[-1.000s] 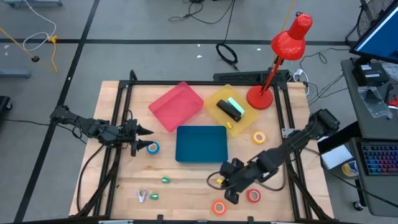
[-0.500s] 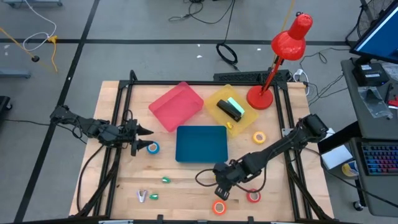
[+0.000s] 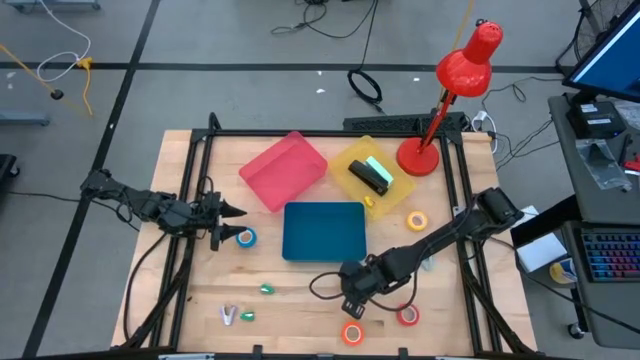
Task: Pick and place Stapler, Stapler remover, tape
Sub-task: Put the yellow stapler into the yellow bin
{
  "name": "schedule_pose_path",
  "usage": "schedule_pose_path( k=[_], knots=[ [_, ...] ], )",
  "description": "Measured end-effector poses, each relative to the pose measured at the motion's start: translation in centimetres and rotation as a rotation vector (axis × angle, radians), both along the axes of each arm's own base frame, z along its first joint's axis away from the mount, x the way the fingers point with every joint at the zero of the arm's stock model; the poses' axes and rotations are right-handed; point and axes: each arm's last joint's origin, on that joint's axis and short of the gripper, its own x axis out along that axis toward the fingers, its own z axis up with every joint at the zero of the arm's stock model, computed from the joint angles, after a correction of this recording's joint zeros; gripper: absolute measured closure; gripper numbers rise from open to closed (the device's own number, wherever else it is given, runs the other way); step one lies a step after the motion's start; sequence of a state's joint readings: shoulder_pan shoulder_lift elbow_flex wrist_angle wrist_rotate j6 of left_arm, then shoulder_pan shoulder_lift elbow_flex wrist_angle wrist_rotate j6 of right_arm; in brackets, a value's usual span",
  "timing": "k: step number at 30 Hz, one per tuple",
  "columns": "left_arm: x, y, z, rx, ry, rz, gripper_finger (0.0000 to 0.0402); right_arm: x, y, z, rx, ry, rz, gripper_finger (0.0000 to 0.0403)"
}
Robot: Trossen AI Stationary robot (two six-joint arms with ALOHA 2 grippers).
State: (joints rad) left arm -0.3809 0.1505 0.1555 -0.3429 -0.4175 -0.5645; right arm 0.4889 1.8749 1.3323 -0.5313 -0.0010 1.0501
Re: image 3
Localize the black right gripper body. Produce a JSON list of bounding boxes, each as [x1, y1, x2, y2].
[[339, 254, 401, 321]]

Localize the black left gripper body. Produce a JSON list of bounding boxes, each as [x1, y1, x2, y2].
[[174, 192, 224, 252]]

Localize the blue tape roll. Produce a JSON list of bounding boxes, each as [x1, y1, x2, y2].
[[235, 227, 258, 250]]

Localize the orange tape roll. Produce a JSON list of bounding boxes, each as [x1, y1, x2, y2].
[[341, 321, 366, 347]]

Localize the red tape roll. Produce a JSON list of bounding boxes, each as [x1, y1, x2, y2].
[[396, 303, 421, 327]]

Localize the yellow tape roll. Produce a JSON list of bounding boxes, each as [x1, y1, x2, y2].
[[405, 209, 429, 233]]

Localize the silver white staple remover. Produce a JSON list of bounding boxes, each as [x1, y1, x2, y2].
[[218, 303, 239, 327]]

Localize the black stapler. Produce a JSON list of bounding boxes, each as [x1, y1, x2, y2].
[[347, 159, 390, 197]]

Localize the mint green stapler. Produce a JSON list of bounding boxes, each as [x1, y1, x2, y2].
[[364, 155, 395, 186]]

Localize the blue plastic tray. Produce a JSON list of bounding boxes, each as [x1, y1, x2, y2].
[[281, 200, 368, 264]]

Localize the red plastic tray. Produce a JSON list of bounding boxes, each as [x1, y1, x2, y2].
[[238, 130, 330, 214]]

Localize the yellow plastic tray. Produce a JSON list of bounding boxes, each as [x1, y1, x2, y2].
[[328, 134, 417, 221]]

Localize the red desk lamp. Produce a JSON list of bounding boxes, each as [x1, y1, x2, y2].
[[395, 18, 504, 178]]

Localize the black perforated long box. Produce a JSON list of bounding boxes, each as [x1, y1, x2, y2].
[[342, 112, 469, 134]]

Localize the white box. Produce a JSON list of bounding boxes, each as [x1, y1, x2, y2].
[[514, 204, 569, 274]]

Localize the yellow blue round object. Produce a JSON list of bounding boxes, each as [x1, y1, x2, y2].
[[548, 257, 579, 286]]

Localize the white power plug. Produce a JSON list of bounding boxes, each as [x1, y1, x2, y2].
[[470, 109, 500, 155]]

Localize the black caster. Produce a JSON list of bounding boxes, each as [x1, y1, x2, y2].
[[0, 153, 21, 181]]

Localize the grey cart leg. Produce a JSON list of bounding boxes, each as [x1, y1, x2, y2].
[[0, 110, 51, 127], [2, 0, 102, 13]]

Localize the grey computer cart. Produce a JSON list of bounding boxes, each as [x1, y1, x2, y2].
[[509, 92, 640, 351]]

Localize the rainbow backlit keyboard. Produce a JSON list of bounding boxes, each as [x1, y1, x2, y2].
[[579, 227, 640, 284]]

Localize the clear plastic bag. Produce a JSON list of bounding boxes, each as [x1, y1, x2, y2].
[[574, 138, 632, 192]]

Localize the black mini computer box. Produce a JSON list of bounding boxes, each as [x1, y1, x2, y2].
[[565, 99, 627, 140]]

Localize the computer monitor blue screen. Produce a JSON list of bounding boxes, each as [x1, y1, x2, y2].
[[562, 0, 640, 104]]

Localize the black floor fan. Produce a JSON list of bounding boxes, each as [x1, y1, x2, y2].
[[554, 0, 636, 76]]

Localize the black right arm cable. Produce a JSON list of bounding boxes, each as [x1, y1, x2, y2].
[[308, 272, 419, 314]]

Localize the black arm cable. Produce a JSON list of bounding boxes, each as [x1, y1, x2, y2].
[[308, 272, 419, 314], [122, 232, 169, 344]]

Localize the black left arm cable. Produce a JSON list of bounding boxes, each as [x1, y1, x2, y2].
[[122, 232, 169, 344]]

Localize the black metal table frame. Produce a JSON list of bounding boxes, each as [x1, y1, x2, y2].
[[112, 112, 539, 360]]

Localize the coiled black floor cable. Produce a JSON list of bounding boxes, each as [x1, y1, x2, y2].
[[346, 0, 386, 115]]

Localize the yellow cord with black ball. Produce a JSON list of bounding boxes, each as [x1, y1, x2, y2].
[[0, 43, 65, 101]]

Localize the yellow floor cable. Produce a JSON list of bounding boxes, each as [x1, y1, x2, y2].
[[74, 56, 96, 117]]

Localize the black cables beside table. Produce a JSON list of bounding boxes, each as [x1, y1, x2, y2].
[[482, 74, 564, 171]]

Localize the white floor cable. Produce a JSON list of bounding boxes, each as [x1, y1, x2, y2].
[[35, 0, 93, 84]]

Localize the yellow hanging cord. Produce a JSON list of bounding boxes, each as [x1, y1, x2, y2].
[[439, 0, 476, 109]]

